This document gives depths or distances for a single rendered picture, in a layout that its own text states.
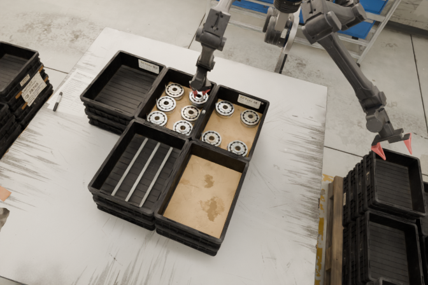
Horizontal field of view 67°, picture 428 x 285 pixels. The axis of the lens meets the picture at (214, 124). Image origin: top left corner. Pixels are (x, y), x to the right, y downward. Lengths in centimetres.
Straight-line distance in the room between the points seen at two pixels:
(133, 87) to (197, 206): 78
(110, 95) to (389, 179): 177
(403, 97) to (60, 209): 320
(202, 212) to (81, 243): 55
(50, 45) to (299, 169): 261
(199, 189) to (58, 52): 231
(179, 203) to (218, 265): 32
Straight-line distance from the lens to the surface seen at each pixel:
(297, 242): 167
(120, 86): 188
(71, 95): 206
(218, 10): 118
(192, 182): 153
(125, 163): 159
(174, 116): 173
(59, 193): 173
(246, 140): 169
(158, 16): 376
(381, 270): 220
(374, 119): 131
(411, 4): 447
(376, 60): 399
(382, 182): 231
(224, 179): 155
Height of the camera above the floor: 220
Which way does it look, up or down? 53 degrees down
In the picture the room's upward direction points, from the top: 11 degrees clockwise
